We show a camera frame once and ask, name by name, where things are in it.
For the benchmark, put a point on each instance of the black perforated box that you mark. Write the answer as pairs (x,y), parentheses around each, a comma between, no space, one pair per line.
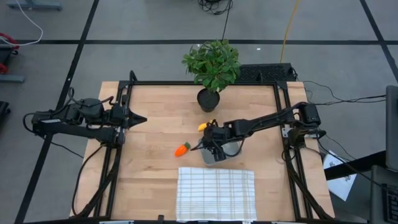
(267,73)

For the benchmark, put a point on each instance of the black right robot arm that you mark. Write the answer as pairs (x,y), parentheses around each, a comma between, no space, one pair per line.
(264,123)

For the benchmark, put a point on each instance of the grey floor bar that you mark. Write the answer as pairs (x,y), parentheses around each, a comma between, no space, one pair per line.
(12,78)

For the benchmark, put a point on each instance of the grey plastic tupperware container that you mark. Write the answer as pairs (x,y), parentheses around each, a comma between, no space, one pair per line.
(207,159)

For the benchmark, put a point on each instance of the white checked dish towel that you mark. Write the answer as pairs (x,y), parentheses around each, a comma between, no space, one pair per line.
(214,193)

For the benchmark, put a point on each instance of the grey cabinet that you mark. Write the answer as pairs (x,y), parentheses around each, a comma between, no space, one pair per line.
(392,124)

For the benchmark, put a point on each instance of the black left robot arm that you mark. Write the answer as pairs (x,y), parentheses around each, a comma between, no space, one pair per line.
(77,131)

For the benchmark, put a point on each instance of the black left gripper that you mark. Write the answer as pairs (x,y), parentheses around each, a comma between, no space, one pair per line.
(116,115)

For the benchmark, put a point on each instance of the orange toy carrot green top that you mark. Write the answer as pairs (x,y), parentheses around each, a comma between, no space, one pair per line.
(180,151)

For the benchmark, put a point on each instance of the green potted plant black pot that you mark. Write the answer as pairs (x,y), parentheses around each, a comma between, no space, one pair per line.
(211,65)

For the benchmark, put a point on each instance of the grey furniture base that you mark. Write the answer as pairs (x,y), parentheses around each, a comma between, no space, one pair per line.
(34,4)

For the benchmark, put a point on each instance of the black metal table frame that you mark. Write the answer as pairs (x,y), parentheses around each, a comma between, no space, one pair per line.
(155,83)

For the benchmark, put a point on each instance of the yellow toy banana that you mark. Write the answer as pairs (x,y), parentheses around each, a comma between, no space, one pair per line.
(202,127)

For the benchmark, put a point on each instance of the red cart part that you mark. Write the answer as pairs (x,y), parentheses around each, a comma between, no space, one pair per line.
(9,40)

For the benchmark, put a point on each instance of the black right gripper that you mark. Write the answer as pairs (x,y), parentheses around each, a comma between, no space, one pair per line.
(216,135)

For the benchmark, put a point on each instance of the dark desk with keyboard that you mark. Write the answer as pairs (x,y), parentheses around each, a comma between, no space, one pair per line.
(377,202)

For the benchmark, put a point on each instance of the black beam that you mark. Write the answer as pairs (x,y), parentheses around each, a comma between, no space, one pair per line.
(357,166)

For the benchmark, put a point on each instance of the white paper sheet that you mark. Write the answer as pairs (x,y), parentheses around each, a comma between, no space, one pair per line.
(340,186)

